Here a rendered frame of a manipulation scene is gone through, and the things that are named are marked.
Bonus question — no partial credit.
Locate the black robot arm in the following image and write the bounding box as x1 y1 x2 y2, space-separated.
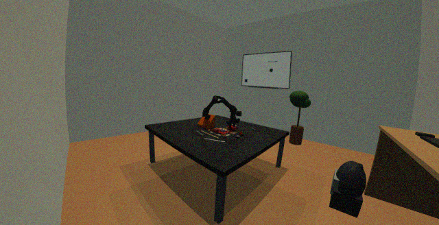
202 95 241 123

